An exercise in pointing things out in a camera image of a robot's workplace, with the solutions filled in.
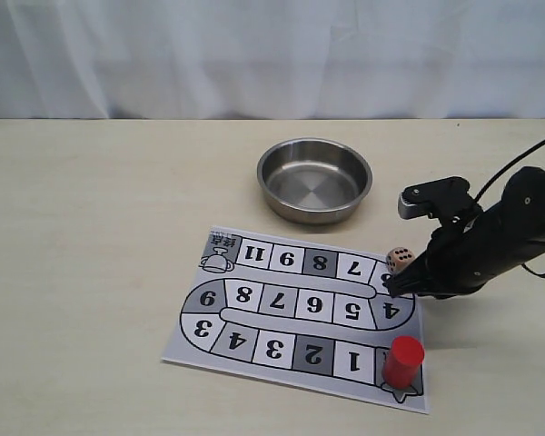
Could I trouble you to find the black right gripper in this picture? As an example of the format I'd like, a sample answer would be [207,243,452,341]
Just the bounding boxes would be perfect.
[381,199,545,300]

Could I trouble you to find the wooden die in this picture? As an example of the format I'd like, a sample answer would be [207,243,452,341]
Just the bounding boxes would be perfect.
[386,247,415,275]

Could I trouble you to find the red cylinder game piece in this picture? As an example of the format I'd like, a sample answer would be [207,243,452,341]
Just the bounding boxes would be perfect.
[381,335,425,390]

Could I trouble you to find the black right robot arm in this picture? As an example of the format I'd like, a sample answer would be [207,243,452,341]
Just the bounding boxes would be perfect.
[383,166,545,300]

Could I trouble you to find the paper number game board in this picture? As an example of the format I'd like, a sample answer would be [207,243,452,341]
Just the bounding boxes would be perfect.
[162,226,430,413]

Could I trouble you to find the stainless steel round bowl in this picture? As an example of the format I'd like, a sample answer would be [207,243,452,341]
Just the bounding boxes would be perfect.
[256,137,373,225]

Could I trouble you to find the white backdrop curtain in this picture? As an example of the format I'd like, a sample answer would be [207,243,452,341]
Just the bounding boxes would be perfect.
[0,1,545,119]

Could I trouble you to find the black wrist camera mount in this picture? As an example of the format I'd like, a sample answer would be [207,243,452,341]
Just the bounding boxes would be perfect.
[398,176,482,226]

